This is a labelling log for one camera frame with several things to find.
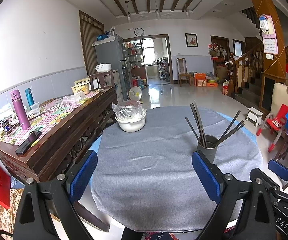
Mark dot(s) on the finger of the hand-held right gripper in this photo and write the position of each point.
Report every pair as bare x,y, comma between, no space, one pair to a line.
256,173
280,167

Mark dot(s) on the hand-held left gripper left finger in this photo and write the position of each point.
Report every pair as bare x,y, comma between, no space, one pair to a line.
82,177

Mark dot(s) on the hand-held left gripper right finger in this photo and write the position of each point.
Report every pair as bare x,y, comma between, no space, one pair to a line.
206,177

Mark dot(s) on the grey metal utensil cup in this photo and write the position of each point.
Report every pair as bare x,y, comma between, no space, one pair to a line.
210,151

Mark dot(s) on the bunch of dark chopsticks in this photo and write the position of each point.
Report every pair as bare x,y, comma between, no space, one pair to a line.
198,121

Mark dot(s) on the light blue table cover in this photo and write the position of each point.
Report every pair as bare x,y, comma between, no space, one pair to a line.
96,143

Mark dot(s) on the dark carved wooden sideboard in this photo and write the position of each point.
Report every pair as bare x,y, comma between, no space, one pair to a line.
66,135

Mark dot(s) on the red child chair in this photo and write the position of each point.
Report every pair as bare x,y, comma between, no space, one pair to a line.
281,116

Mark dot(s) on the grey table cloth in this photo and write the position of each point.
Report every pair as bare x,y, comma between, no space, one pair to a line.
154,167

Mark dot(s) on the small white stool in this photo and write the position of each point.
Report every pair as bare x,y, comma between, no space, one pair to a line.
255,113

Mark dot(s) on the black smartphone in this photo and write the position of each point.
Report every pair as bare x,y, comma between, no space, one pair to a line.
28,143

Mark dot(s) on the cream armchair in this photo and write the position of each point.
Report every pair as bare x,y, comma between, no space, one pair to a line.
278,97

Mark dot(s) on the checkered sideboard cover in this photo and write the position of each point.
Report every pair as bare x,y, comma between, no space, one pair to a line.
51,112

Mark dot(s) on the crumpled clear plastic bag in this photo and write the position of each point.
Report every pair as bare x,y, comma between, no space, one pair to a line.
72,98

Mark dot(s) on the pot in clear plastic bag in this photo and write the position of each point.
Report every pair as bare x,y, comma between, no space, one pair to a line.
129,108

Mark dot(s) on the clear plastic cup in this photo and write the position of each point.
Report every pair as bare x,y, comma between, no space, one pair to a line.
35,109

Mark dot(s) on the yellow floral bowl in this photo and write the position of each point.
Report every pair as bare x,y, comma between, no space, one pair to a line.
80,88

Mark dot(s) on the red carton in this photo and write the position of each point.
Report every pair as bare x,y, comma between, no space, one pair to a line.
226,90

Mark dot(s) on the small dark jar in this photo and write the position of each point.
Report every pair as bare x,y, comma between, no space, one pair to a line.
6,127

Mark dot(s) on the purple thermos bottle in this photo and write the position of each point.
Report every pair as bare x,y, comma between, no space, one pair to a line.
20,110

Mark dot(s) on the orange cardboard box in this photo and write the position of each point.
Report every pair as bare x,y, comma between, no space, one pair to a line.
201,82

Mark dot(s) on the teal bottle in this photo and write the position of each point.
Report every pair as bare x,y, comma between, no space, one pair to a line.
29,97

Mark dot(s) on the dark wooden chair back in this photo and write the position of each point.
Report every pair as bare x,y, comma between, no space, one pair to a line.
94,80

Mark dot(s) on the white cabinet with blue print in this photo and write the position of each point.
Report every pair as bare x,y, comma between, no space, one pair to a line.
116,85

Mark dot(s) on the round white fan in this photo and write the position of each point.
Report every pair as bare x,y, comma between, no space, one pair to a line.
135,94

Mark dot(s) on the white rice cooker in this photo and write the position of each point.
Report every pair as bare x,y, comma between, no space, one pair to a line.
103,68

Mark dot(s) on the blue water jug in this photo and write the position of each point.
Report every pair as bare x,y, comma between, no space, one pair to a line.
142,83

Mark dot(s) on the wooden stair railing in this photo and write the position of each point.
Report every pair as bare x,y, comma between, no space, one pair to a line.
246,60

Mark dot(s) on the tall wooden chair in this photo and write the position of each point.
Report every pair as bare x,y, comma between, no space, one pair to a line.
181,66

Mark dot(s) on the grey refrigerator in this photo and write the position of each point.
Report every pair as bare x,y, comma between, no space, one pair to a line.
109,55

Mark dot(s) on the kitchen shelf with jars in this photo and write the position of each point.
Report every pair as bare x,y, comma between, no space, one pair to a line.
134,55

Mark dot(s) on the brown curtain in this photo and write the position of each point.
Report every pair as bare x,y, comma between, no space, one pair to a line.
91,42

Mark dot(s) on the glass pendant lamp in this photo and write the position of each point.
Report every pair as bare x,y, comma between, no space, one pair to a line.
128,17
157,13
186,12

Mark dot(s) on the white light switch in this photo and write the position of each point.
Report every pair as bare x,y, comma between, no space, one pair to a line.
270,56

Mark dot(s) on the pink wall calendar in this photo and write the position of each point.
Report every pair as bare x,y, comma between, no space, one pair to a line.
270,43

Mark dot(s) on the framed wall picture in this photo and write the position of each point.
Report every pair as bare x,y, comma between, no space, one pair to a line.
192,40

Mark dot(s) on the round wall clock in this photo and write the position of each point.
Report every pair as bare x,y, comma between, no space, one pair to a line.
139,31

